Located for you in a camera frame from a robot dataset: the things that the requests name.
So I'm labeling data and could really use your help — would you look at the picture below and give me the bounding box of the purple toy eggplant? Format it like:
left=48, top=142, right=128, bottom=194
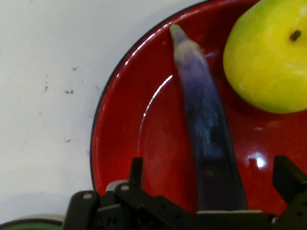
left=169, top=23, right=249, bottom=213

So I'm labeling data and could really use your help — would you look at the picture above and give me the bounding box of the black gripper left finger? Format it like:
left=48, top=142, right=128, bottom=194
left=62, top=157, right=200, bottom=230

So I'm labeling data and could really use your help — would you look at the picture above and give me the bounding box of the green plate with white print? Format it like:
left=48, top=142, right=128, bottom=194
left=0, top=214, right=66, bottom=230

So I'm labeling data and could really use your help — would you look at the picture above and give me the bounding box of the red plate with black rim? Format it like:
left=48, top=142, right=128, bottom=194
left=90, top=0, right=307, bottom=219

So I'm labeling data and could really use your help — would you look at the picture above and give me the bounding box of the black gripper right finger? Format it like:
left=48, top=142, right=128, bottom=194
left=271, top=155, right=307, bottom=230

